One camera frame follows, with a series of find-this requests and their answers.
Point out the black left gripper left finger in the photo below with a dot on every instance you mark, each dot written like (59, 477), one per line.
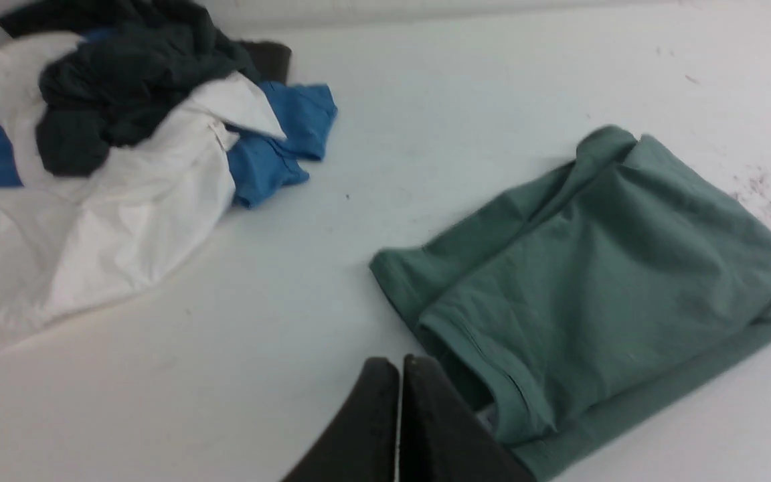
(360, 442)

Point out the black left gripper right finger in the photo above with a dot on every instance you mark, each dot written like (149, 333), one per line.
(441, 439)

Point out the green long sleeve shirt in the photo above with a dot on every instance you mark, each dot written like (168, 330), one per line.
(582, 303)

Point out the blue garment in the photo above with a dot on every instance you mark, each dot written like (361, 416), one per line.
(259, 165)

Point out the white garment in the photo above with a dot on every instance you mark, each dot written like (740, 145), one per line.
(71, 245)

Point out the dark grey garment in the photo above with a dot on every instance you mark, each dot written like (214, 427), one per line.
(116, 90)

